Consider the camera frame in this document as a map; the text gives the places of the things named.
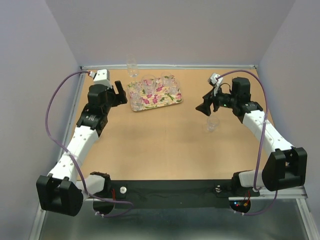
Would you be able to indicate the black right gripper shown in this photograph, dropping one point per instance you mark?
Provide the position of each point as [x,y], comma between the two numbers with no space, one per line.
[205,107]

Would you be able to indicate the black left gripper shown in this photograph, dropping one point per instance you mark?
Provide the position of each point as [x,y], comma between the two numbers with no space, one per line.
[121,93]

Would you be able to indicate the small clear glass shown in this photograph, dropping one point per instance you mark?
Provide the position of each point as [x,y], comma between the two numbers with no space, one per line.
[137,87]

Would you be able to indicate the tall clear glass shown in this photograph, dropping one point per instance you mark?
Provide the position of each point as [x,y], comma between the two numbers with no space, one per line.
[132,66]

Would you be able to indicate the clear faceted glass tumbler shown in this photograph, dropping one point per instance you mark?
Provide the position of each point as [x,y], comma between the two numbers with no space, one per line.
[167,78]

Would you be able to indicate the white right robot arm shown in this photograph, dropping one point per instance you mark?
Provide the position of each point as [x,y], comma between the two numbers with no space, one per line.
[286,165]

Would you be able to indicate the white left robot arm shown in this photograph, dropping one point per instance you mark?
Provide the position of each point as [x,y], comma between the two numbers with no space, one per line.
[64,189]

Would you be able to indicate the floral patterned tray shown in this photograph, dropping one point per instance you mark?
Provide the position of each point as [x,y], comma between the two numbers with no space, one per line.
[161,97]

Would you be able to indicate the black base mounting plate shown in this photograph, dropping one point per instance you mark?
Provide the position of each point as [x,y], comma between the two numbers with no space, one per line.
[174,194]

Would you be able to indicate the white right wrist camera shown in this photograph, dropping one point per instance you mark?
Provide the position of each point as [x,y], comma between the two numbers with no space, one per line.
[215,80]

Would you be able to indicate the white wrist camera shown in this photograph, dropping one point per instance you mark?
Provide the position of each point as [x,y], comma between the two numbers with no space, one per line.
[215,80]
[102,77]

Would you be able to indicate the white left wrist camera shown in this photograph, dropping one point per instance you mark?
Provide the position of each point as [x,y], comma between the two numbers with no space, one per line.
[102,77]

